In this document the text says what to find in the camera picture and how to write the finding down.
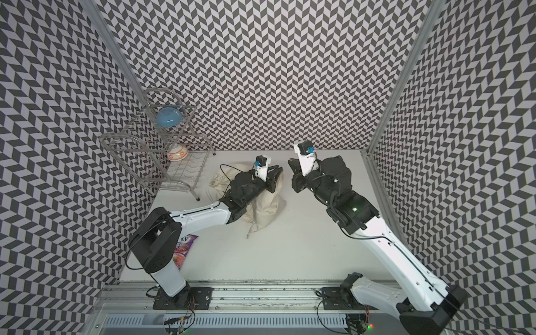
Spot cream cloth soil bag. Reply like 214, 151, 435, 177
206, 173, 286, 239

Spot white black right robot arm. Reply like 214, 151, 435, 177
288, 154, 468, 334

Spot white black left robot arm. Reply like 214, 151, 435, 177
128, 166, 283, 299

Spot white orange patterned bowl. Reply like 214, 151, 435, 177
167, 143, 189, 162

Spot purple Fox's candy packet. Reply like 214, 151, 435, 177
173, 234, 198, 269

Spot blue bowl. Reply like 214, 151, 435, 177
156, 106, 184, 128

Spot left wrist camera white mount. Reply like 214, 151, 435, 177
253, 155, 271, 181

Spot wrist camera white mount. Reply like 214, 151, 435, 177
253, 155, 271, 181
293, 140, 319, 177

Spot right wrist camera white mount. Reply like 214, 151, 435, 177
293, 140, 319, 177

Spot metal wire dish rack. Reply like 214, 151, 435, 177
99, 87, 216, 201

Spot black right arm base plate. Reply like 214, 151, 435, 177
316, 287, 374, 311

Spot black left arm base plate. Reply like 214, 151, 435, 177
153, 286, 214, 311

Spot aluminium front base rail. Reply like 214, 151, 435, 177
82, 280, 405, 334

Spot aluminium corner frame post left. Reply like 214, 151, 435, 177
79, 0, 147, 106

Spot aluminium corner frame post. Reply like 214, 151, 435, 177
79, 0, 147, 106
361, 0, 447, 245

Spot aluminium corner frame post right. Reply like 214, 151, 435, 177
361, 0, 447, 245

